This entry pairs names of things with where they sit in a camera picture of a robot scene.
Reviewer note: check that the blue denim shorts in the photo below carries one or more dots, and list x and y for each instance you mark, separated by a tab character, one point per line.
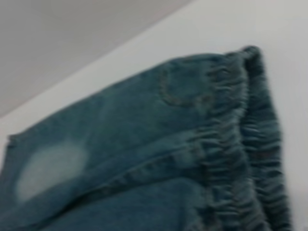
144	120

